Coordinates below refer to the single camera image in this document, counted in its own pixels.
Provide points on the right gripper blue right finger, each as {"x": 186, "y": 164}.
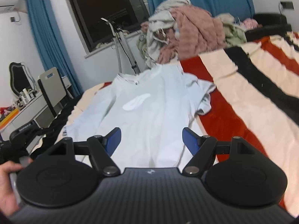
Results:
{"x": 202, "y": 149}

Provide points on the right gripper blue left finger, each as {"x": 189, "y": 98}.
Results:
{"x": 101, "y": 149}

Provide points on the white t-shirt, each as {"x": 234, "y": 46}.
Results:
{"x": 151, "y": 109}

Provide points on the person's left hand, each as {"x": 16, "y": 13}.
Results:
{"x": 7, "y": 197}

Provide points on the white desk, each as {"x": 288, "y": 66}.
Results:
{"x": 36, "y": 110}

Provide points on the beige chair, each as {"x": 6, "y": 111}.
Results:
{"x": 52, "y": 88}

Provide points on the striped red cream black blanket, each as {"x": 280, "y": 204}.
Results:
{"x": 255, "y": 97}

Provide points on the blue curtain left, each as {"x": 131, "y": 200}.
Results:
{"x": 49, "y": 42}

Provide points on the metal tripod stand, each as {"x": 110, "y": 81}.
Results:
{"x": 119, "y": 40}

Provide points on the pink fluffy blanket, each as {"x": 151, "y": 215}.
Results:
{"x": 195, "y": 32}

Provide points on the light green garment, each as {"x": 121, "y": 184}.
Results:
{"x": 234, "y": 33}

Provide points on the cream hooded garment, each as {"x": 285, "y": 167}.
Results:
{"x": 159, "y": 23}

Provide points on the white air conditioner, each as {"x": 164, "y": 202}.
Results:
{"x": 13, "y": 5}

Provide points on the dark window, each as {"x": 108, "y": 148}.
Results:
{"x": 128, "y": 14}

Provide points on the black wavy frame mirror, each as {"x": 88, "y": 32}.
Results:
{"x": 19, "y": 79}

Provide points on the wall socket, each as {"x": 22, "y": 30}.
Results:
{"x": 286, "y": 5}

